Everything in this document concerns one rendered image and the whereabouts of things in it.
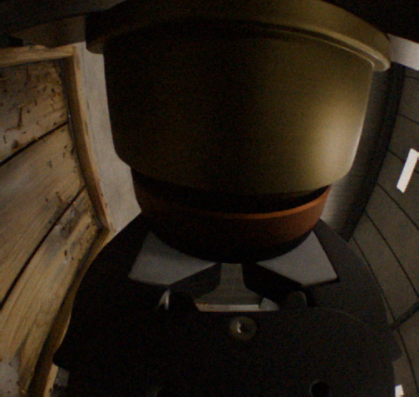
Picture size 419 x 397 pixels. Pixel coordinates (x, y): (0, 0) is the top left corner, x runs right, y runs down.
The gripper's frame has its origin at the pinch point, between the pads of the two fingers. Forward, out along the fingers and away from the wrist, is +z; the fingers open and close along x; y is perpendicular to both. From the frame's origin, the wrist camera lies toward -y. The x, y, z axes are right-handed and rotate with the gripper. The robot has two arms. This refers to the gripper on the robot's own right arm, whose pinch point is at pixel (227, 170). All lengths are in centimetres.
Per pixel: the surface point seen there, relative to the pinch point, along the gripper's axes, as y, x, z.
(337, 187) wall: 391, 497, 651
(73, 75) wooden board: -6.0, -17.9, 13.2
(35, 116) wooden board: -2.6, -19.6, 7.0
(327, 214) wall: 527, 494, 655
